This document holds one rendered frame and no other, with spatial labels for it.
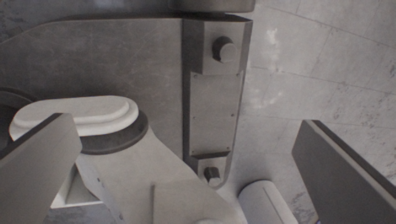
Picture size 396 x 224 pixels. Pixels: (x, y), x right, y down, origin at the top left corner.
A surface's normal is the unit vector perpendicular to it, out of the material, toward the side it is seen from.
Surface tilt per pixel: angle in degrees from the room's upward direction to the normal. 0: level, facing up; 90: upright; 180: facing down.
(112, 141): 46
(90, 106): 90
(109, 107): 90
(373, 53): 0
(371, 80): 0
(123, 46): 0
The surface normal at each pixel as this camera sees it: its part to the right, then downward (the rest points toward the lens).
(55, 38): 0.20, 0.51
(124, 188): 0.04, -0.86
